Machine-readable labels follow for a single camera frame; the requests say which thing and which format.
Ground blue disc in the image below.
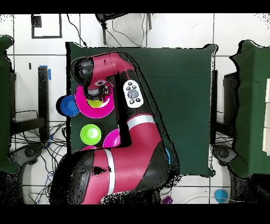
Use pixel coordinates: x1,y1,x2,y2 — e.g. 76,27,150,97
214,188,230,204

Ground tangle of cables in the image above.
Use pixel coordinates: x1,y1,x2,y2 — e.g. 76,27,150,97
10,121,68,204

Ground black bench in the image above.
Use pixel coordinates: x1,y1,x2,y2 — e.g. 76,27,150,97
9,66,50,142

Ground green cup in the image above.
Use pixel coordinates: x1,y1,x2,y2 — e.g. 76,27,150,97
87,98,104,109

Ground green-covered side table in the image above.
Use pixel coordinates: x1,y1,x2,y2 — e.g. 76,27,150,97
0,35,21,174
229,40,270,178

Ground large pink bowl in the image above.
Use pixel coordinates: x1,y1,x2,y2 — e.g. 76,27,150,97
102,128,122,148
74,84,116,119

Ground black cable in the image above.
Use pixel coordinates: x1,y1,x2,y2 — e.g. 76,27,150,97
66,13,88,46

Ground small green bowl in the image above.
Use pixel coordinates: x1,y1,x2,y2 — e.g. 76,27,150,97
80,124,102,146

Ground grey office chair base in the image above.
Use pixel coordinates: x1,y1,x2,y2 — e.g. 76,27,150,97
9,143,45,166
212,144,238,166

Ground blue tape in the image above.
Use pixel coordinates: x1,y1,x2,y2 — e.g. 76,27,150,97
38,65,52,81

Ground black square frame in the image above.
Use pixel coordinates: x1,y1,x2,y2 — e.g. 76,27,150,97
31,13,63,39

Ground small dark blue bowl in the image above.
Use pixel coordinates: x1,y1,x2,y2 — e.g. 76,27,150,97
60,95,80,117

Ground dark green tablecloth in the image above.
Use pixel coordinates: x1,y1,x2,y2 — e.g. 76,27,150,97
65,41,218,177

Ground white boxes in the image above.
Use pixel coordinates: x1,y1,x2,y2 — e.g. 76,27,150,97
262,77,270,156

